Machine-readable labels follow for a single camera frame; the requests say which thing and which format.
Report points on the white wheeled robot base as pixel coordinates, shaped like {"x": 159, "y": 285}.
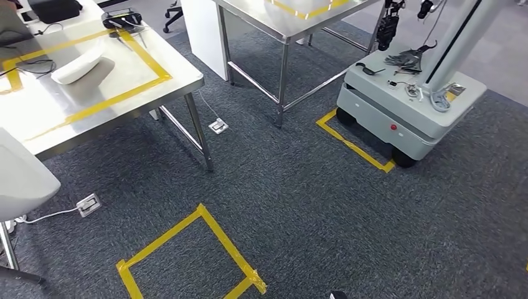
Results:
{"x": 383, "y": 107}

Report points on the stainless steel workbench table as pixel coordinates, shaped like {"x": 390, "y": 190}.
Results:
{"x": 255, "y": 14}
{"x": 123, "y": 78}

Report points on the grey mechanical hand part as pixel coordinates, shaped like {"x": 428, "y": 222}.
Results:
{"x": 406, "y": 60}

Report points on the silver floor socket box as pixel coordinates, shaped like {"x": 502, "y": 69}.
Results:
{"x": 88, "y": 205}
{"x": 218, "y": 126}

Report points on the yellow floor tape square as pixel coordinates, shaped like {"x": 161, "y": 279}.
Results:
{"x": 354, "y": 147}
{"x": 226, "y": 239}

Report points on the black curved tool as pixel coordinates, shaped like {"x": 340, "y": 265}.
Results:
{"x": 365, "y": 69}

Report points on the white cabinet panel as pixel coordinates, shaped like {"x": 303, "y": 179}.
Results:
{"x": 202, "y": 33}

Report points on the yellow table tape outline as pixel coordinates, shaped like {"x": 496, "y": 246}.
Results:
{"x": 303, "y": 15}

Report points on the black office chair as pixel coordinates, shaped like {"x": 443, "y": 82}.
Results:
{"x": 173, "y": 16}

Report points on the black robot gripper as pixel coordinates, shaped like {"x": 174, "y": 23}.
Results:
{"x": 387, "y": 31}

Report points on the black headset device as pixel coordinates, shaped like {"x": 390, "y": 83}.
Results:
{"x": 121, "y": 18}

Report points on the black bag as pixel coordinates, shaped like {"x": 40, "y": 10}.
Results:
{"x": 53, "y": 10}

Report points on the black base leg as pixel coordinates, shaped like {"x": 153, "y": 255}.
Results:
{"x": 20, "y": 275}

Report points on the silver metal bracket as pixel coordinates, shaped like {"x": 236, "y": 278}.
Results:
{"x": 440, "y": 103}

